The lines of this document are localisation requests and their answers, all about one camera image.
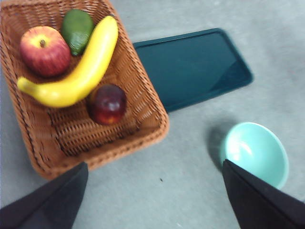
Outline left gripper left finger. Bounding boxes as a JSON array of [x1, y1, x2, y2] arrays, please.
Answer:
[[0, 161, 89, 229]]

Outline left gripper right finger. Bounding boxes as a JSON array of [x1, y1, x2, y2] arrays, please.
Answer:
[[222, 159, 305, 229]]

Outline mint green bowl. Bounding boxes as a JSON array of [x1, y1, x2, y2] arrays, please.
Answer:
[[219, 122, 290, 190]]

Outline dark red plum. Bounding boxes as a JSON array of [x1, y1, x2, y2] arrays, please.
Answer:
[[88, 83, 128, 126]]

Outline brown wicker basket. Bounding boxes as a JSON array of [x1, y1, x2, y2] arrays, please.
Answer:
[[0, 0, 170, 180]]

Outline yellow banana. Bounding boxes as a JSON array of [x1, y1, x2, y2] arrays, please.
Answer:
[[17, 15, 120, 108]]

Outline red yellow apple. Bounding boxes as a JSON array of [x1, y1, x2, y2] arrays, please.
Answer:
[[19, 26, 72, 78]]

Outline dark teal rectangular tray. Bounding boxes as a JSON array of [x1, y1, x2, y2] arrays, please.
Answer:
[[132, 28, 254, 114]]

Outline green avocado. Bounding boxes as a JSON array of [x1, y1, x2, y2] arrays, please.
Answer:
[[61, 9, 95, 57]]

